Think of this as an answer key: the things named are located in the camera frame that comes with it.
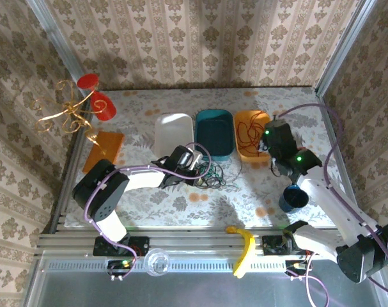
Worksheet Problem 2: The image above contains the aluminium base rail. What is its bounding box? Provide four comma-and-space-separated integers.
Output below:
36, 226, 385, 257

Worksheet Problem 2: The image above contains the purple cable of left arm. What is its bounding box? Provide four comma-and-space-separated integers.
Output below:
83, 142, 213, 283

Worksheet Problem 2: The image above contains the dark blue cup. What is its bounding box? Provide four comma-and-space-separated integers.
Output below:
278, 184, 310, 214

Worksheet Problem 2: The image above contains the thin red cable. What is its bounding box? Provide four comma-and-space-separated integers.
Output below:
237, 111, 268, 153

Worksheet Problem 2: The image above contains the red plastic goblet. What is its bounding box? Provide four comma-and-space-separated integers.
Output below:
77, 73, 118, 122

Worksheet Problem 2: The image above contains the small black circuit board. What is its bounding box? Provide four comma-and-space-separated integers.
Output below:
284, 259, 312, 278
105, 258, 137, 279

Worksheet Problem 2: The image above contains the teal plastic bin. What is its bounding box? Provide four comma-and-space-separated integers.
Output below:
194, 109, 236, 162

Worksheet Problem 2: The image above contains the orange plastic bin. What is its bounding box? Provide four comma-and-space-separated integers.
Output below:
233, 109, 273, 163

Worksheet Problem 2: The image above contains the white plastic bin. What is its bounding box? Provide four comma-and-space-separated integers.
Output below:
154, 113, 195, 161

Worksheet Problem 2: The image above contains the clear plastic cup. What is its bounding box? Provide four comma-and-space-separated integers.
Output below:
143, 248, 171, 276

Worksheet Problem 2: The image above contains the aluminium frame side rail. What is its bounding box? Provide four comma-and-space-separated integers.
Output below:
24, 0, 100, 234
313, 0, 378, 233

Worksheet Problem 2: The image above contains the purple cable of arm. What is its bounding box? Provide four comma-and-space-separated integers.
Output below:
276, 102, 388, 307
83, 142, 213, 283

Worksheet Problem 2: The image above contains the floral patterned tablecloth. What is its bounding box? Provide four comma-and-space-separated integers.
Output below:
65, 88, 354, 228

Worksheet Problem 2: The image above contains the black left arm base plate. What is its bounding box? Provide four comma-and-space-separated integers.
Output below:
93, 235, 150, 256

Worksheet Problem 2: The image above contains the slotted white cable duct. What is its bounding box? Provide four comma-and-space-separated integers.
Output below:
43, 259, 292, 273

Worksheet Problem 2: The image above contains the thin black cable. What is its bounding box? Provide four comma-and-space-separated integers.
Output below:
196, 159, 244, 189
193, 161, 226, 190

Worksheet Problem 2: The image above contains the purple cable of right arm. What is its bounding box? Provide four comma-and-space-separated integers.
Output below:
276, 102, 388, 307

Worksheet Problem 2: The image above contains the yellow banana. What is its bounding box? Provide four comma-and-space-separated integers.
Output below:
224, 225, 257, 278

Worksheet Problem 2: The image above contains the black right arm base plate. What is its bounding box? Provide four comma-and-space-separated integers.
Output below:
262, 235, 313, 256

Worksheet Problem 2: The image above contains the orange rectangular block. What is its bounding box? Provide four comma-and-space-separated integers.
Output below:
82, 130, 125, 173

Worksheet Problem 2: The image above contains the gold wire ornament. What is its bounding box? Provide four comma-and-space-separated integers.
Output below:
33, 79, 108, 156

